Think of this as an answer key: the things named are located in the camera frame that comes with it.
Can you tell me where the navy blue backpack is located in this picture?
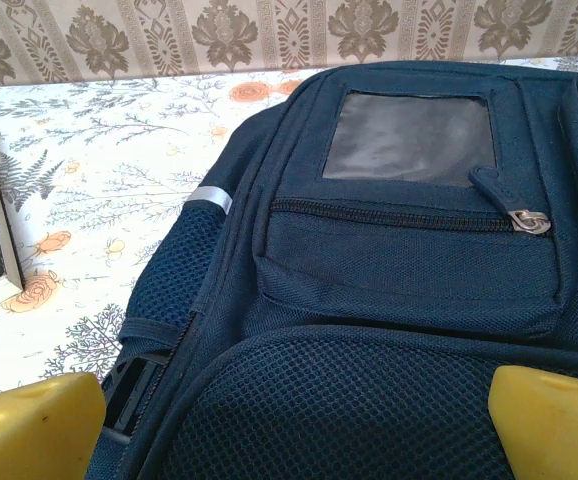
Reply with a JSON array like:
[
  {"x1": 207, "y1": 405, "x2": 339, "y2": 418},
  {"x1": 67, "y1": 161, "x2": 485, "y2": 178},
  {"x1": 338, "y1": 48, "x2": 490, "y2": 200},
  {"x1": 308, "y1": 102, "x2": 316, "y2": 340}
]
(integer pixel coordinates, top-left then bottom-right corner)
[{"x1": 101, "y1": 59, "x2": 578, "y2": 480}]

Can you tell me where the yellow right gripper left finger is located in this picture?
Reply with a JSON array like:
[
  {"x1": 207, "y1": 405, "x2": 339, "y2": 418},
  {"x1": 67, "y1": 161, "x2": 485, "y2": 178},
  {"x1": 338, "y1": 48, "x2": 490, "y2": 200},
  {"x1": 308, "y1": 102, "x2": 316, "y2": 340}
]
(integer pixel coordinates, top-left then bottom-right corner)
[{"x1": 0, "y1": 372, "x2": 106, "y2": 480}]

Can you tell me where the floral tablecloth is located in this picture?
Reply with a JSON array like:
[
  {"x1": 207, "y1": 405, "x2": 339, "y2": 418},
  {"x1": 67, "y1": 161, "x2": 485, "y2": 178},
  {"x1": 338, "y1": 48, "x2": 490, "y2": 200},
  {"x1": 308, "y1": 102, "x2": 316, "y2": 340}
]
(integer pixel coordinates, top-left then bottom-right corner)
[{"x1": 0, "y1": 54, "x2": 578, "y2": 401}]

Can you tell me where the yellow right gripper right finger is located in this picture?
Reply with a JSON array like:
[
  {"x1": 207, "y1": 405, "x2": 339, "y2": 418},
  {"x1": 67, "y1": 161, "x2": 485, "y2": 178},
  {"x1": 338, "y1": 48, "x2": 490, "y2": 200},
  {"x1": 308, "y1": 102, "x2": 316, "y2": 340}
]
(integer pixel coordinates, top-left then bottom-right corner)
[{"x1": 488, "y1": 364, "x2": 578, "y2": 480}]

